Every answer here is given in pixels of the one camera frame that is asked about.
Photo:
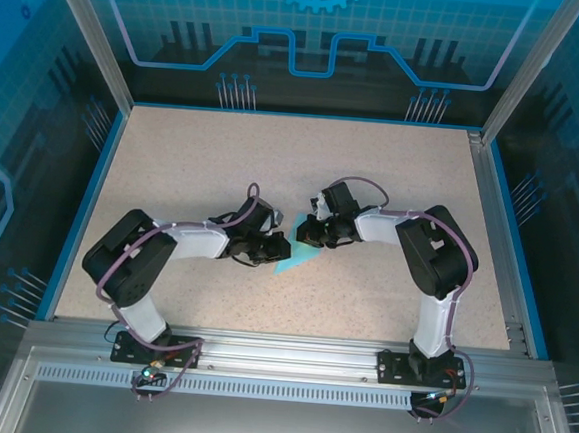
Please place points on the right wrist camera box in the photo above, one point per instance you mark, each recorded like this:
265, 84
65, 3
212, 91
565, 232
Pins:
318, 207

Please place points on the aluminium frame post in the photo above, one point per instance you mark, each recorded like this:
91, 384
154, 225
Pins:
532, 70
90, 35

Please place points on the light blue cloth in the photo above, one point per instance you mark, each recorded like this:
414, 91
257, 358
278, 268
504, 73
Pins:
296, 262

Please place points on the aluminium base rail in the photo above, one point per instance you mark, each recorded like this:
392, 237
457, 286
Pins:
283, 356

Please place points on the aluminium side rail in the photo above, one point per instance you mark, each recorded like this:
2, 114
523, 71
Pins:
490, 217

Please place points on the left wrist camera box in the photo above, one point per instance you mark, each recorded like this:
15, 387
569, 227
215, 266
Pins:
275, 219

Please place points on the blue gear print panel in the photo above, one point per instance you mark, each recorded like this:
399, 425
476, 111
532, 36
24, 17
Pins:
310, 17

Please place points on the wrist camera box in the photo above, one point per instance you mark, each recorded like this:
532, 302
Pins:
318, 207
275, 219

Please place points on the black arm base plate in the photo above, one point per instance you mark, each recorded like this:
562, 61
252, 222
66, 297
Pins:
125, 354
393, 367

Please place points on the aluminium sheet tray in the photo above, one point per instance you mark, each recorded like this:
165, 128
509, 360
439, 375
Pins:
278, 426

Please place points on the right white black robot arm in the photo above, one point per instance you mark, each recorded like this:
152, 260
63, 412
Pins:
434, 253

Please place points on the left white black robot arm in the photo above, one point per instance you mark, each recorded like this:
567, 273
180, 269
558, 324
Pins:
126, 254

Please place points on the blue circuit print panel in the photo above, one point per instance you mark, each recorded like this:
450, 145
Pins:
15, 130
574, 173

